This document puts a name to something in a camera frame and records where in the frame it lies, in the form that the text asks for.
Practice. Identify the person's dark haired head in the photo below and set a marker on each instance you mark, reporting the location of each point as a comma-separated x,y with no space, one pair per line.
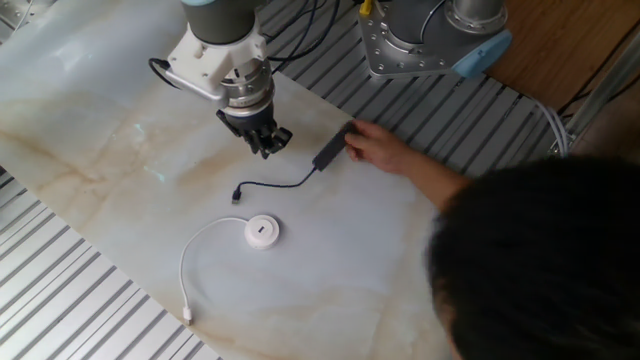
540,260

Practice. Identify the person's bare hand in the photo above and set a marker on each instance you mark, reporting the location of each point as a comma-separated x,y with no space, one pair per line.
380,147

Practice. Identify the white round docking station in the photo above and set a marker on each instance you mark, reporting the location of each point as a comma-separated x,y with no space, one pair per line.
261,232

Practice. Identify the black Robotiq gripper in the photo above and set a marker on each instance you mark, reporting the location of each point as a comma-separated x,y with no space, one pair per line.
247,122

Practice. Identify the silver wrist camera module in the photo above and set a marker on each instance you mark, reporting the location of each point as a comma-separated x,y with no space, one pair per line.
197,87

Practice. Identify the marble pattern table board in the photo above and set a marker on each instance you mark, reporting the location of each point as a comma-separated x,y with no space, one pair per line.
75,125

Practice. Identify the silver metal corner bracket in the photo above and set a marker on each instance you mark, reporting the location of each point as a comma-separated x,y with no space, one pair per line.
20,12

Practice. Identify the aluminium frame bar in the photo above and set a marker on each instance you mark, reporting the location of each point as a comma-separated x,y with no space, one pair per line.
600,92

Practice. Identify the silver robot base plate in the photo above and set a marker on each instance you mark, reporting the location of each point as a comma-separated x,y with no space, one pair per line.
380,50

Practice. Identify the white printed wrist mount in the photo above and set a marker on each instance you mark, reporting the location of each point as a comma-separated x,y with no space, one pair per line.
215,60

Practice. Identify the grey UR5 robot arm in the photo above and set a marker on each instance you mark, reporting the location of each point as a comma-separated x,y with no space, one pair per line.
220,20

